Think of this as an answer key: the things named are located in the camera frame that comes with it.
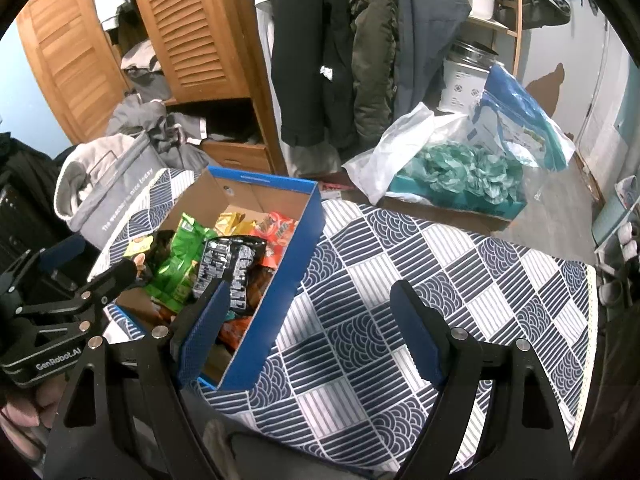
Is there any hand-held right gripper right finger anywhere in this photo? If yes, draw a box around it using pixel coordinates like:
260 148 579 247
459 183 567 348
390 281 576 480

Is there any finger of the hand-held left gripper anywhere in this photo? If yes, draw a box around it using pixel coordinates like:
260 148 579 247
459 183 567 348
20 259 138 322
0 234 86 286

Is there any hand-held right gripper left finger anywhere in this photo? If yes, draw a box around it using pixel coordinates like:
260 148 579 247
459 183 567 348
44 280 230 480

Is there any orange cracker packet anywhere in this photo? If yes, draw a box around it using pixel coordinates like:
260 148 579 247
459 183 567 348
217 315 258 361

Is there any green snack packet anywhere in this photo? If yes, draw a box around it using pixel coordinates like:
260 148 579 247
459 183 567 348
145 212 218 313

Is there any black snack packet white print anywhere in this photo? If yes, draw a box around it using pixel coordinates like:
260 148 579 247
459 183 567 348
192 236 268 316

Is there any blue cardboard box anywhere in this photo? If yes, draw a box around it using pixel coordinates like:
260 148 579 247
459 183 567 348
102 166 323 393

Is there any long yellow snack packet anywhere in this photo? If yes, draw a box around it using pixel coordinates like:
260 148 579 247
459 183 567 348
215 210 256 237

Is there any orange snack packet white print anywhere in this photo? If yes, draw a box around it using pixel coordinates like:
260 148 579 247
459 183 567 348
250 210 301 271

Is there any person's left hand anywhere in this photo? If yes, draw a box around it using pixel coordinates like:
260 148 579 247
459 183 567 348
0 387 51 461

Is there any white hoodie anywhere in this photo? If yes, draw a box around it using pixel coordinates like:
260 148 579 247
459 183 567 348
54 134 146 221

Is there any black bag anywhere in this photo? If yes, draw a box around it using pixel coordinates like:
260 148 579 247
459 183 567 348
0 132 101 286

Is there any blue white patterned tablecloth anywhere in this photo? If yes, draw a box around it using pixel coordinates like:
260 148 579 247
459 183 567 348
90 167 598 480

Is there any grey tote bag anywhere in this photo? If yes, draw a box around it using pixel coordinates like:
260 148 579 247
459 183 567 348
70 132 168 248

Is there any teal cardboard tray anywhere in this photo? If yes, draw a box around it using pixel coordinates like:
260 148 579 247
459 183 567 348
387 175 528 221

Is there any grey clothing pile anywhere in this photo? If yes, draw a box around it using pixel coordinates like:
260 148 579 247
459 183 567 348
105 40 261 171

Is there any white plastic bag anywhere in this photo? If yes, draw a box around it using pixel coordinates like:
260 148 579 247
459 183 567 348
342 102 476 206

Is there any shoe rack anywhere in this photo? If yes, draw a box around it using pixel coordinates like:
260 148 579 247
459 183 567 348
592 175 640 311

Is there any light blue bin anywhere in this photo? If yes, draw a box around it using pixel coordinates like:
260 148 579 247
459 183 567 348
592 190 631 246

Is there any blue plastic bag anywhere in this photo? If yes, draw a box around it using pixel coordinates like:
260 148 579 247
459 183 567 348
470 65 576 171

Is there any wooden louvered wardrobe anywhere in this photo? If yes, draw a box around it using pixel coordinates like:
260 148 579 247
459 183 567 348
15 0 286 176

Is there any olive jacket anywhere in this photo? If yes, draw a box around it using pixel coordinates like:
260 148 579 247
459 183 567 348
345 0 401 131

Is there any black coat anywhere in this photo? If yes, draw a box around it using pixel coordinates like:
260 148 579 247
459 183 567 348
270 0 358 148

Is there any metal pot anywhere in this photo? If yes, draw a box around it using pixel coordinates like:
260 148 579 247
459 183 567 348
447 40 501 68

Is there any grey blue jacket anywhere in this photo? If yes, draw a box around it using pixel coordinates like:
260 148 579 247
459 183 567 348
392 0 473 116

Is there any wooden shelf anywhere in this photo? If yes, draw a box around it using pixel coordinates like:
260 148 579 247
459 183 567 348
465 0 526 78

